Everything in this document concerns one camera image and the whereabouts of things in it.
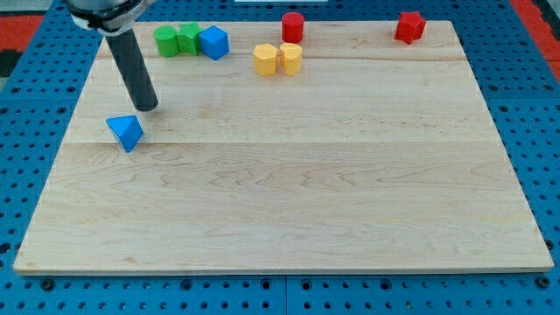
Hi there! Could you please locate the red cylinder block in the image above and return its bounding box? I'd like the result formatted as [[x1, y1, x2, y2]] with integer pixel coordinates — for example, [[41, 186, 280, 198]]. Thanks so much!
[[281, 11, 305, 44]]

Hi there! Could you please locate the yellow heart block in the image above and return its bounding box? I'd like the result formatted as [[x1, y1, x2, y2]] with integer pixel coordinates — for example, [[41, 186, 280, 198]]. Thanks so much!
[[280, 43, 303, 76]]

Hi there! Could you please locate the green cylinder block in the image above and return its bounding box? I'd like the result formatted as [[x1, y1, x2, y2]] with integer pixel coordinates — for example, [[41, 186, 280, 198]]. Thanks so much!
[[153, 25, 179, 58]]

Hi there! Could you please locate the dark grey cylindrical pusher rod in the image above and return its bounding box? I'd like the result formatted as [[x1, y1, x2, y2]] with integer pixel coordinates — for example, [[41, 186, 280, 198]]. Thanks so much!
[[106, 30, 158, 112]]

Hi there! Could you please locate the yellow hexagon block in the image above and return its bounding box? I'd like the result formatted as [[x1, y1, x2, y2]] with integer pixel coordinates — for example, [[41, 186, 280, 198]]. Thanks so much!
[[253, 44, 278, 76]]

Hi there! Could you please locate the silver black robot wrist flange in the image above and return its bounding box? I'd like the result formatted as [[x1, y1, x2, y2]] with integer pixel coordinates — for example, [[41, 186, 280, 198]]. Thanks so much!
[[65, 0, 154, 36]]

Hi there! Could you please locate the blue triangle block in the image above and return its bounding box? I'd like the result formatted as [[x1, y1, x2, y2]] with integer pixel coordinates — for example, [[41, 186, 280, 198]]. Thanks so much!
[[106, 115, 144, 153]]

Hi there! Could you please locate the red star block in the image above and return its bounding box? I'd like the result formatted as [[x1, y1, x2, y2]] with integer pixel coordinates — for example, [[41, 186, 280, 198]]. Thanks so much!
[[395, 11, 426, 45]]

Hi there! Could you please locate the green star block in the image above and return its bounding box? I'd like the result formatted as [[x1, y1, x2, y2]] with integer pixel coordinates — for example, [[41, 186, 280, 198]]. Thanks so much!
[[177, 22, 203, 56]]

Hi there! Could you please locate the blue cube block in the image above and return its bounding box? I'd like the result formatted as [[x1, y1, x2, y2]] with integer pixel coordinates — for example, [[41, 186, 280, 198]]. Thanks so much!
[[199, 25, 229, 60]]

